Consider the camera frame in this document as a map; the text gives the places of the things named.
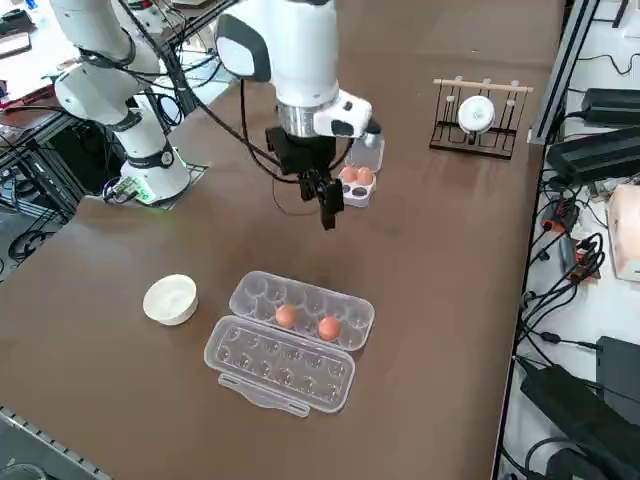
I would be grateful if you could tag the white bowl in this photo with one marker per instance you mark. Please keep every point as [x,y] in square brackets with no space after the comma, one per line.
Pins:
[170,300]

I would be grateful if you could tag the wooden rack rod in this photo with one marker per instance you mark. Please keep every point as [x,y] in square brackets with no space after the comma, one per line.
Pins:
[480,86]

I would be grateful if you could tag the long black power brick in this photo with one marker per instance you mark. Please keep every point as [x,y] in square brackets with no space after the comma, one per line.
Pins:
[595,155]

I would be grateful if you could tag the flat black device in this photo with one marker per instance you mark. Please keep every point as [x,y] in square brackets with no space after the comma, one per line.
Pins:
[575,415]

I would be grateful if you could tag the perforated metal rail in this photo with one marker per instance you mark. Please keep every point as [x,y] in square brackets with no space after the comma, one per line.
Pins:
[45,435]

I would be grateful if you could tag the beige box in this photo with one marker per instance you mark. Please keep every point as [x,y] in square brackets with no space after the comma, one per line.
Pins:
[625,235]

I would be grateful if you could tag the aluminium camera post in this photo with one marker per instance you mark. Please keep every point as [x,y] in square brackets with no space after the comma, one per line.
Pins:
[565,65]

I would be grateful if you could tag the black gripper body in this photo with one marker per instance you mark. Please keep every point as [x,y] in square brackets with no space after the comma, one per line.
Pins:
[305,155]

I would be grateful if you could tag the brown egg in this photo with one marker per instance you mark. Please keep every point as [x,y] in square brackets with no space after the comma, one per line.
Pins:
[286,316]
[348,174]
[365,175]
[328,328]

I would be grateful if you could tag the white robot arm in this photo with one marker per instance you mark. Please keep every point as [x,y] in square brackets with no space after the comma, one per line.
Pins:
[300,50]

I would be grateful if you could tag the transparent twelve-slot egg tray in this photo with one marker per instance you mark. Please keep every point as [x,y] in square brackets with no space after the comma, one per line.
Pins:
[280,360]

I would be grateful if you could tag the white cup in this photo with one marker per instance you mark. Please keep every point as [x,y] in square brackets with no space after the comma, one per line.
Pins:
[475,114]

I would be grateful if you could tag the black power adapter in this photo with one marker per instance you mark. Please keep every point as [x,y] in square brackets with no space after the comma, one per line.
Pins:
[612,105]

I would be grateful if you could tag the orange black plug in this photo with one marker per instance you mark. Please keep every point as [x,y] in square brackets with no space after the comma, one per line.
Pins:
[562,215]
[586,260]

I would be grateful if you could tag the clear four-slot egg tray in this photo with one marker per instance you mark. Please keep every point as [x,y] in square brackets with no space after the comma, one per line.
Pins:
[360,195]

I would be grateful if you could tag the black box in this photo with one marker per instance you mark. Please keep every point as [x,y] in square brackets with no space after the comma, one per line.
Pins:
[620,365]

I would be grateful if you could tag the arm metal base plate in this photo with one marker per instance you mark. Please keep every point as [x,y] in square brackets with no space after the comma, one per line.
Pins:
[197,172]

